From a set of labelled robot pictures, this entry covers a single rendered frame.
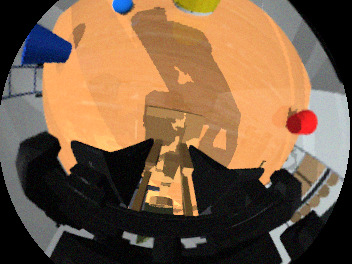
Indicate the yellow mug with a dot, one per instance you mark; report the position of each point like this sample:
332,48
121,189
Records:
197,7

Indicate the blue ball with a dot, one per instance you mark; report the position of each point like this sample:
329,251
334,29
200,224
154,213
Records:
122,6

